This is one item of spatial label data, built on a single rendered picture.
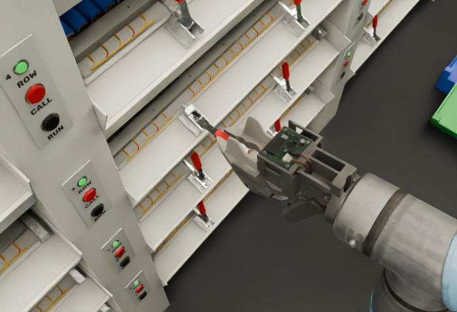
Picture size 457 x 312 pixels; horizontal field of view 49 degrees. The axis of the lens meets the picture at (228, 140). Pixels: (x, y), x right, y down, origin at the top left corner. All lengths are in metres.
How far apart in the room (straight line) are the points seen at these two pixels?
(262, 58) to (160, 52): 0.29
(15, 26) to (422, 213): 0.45
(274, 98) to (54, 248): 0.55
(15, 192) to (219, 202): 0.66
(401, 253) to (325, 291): 0.67
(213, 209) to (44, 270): 0.51
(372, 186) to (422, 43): 1.17
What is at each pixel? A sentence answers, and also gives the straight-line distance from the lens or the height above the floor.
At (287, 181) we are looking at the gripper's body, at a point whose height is 0.64.
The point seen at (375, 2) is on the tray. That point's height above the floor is 0.35.
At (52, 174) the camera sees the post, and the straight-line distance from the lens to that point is 0.55.
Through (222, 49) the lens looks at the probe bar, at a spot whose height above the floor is 0.59.
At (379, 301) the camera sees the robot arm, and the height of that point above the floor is 0.54.
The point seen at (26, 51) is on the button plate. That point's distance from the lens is 0.43.
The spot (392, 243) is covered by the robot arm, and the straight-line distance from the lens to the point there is 0.60.
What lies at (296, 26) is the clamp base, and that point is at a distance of 0.90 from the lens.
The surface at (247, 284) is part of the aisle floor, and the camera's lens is 1.24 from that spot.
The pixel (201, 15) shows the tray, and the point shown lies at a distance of 0.65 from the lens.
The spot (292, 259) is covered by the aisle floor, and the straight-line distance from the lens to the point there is 1.27.
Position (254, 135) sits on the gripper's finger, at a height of 0.59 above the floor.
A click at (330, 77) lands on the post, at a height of 0.25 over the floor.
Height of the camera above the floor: 1.19
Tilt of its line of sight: 58 degrees down
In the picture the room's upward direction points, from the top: straight up
